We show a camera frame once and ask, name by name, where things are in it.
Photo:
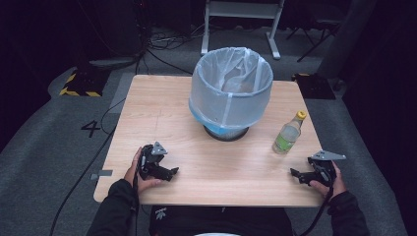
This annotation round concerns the clear bottle with yellow cap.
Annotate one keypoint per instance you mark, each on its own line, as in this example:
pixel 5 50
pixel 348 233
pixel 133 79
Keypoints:
pixel 288 135

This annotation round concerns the black yellow striped base plate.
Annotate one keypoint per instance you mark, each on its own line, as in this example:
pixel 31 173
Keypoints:
pixel 83 83

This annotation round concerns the person's torso in black clothing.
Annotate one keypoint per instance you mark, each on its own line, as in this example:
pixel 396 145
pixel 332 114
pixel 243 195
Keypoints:
pixel 219 221

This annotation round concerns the person's left hand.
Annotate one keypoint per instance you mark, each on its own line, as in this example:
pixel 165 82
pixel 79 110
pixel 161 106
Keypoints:
pixel 137 175

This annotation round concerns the trash bin with plastic liner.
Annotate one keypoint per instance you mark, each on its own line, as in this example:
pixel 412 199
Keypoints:
pixel 230 91

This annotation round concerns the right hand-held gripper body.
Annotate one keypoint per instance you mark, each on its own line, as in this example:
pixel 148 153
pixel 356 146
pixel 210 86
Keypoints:
pixel 323 167

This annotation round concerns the person's right hand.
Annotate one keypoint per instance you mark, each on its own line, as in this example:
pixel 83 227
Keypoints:
pixel 334 187

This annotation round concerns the black tripod stand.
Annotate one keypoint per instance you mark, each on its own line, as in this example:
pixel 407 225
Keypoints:
pixel 314 36

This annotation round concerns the white metal stand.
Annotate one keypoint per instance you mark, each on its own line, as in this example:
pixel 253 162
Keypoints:
pixel 242 26

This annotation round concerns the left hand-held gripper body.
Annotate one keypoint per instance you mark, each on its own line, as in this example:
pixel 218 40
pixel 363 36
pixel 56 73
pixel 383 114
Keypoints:
pixel 150 161

